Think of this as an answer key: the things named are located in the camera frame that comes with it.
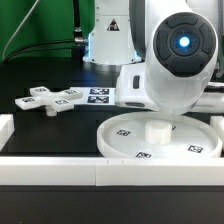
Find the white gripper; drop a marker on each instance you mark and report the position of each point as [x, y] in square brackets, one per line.
[131, 92]

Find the white round table top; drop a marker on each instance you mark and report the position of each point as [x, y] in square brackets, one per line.
[151, 135]

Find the white fiducial marker sheet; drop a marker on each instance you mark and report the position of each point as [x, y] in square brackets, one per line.
[95, 96]

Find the white cross-shaped table base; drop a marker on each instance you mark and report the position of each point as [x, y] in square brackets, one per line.
[53, 102]

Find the white right fence block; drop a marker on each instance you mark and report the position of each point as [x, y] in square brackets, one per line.
[217, 122]

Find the white fence block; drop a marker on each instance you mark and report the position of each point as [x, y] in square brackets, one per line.
[6, 128]
[217, 122]

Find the white left fence block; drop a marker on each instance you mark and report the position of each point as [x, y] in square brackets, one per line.
[6, 128]

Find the white front fence bar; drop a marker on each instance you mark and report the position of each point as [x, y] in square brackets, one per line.
[110, 172]

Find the black vertical cable connector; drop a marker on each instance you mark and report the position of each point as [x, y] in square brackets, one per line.
[78, 35]

